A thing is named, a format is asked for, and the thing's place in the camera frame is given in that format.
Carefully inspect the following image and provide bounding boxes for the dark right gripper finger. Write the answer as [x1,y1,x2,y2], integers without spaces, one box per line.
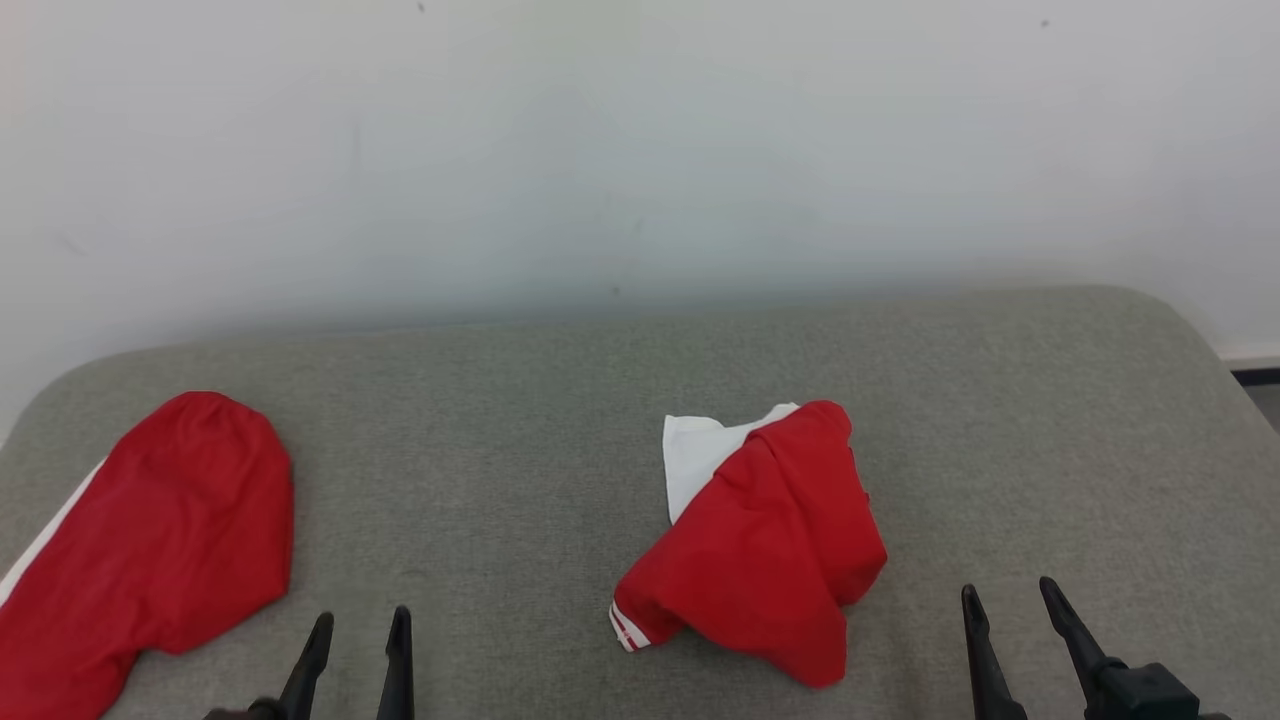
[960,585,1030,720]
[1038,577,1128,720]

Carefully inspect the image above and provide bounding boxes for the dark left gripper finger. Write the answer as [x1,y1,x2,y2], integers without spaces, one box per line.
[279,612,335,720]
[376,605,415,720]

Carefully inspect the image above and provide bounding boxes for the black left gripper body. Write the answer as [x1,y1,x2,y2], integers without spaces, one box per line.
[203,697,287,720]

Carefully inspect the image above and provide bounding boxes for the red garment with white side stripe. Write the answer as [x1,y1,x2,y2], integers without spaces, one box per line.
[0,390,296,720]

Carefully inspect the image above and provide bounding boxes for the red garment with striped white trim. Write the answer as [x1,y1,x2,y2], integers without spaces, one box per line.
[608,400,889,689]

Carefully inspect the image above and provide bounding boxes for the grey fabric sofa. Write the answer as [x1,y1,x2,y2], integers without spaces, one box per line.
[0,285,1280,720]

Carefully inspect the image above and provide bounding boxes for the white skirting board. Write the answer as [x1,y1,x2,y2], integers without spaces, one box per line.
[1215,344,1280,387]

